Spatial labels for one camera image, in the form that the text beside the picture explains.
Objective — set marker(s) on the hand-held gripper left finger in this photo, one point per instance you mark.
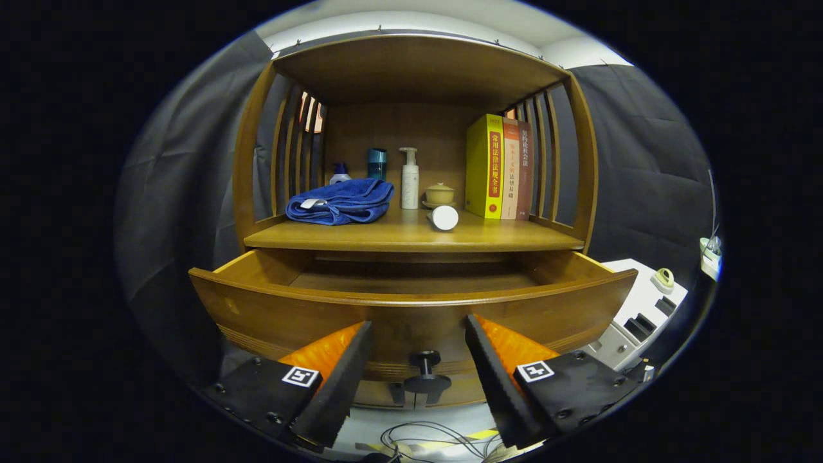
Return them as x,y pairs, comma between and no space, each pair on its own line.
341,386

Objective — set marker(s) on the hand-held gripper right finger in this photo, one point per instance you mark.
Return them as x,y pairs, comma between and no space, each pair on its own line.
501,386

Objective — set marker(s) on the black drawer knob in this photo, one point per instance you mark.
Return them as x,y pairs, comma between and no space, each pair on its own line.
425,379

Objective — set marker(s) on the wooden drawer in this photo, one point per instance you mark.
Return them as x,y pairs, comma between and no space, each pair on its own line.
289,318

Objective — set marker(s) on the white green tube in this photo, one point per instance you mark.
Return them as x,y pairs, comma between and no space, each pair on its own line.
443,218

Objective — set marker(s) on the wooden countertop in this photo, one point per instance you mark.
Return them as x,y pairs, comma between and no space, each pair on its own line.
386,235

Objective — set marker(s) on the white plastic drawer unit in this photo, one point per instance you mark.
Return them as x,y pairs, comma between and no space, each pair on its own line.
636,296

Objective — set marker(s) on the wooden cabinet with slatted shelf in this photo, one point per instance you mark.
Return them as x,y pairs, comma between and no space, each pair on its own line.
418,71

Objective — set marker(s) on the small black device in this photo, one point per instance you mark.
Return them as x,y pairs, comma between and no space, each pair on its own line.
643,372

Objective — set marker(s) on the blue folded towel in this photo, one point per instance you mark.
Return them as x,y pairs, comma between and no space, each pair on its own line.
341,200

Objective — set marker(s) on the tape roll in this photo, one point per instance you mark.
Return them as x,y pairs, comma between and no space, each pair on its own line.
662,281

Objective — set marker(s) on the yellow lidded tea cup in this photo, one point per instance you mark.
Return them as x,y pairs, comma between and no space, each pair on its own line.
440,194

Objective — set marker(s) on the white pump bottle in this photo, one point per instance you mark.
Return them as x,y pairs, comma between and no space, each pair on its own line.
409,186

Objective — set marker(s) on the small blue white bottle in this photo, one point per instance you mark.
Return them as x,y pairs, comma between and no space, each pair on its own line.
340,175

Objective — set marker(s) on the orange book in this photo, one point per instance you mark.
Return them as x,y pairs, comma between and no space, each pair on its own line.
510,173

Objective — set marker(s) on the brown book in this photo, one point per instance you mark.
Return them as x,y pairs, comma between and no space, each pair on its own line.
524,173

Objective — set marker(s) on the yellow book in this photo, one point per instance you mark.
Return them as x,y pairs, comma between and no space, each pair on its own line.
481,167

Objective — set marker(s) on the teal bottle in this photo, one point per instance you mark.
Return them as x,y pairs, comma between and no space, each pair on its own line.
377,164

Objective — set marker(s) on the white power strip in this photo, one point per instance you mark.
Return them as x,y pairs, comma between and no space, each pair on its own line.
710,254

